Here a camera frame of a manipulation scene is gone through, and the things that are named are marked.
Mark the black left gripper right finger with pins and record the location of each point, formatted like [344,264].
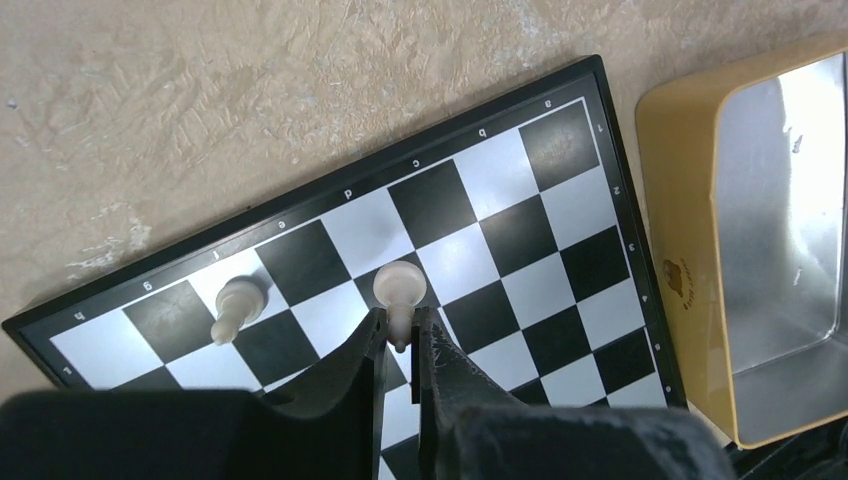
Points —
[454,394]

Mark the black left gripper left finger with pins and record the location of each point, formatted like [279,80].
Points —
[333,410]

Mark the white chess pawn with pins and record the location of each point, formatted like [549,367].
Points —
[399,286]

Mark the white chess piece on board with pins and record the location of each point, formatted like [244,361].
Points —
[240,301]

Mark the black white chess board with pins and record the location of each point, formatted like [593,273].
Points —
[520,214]

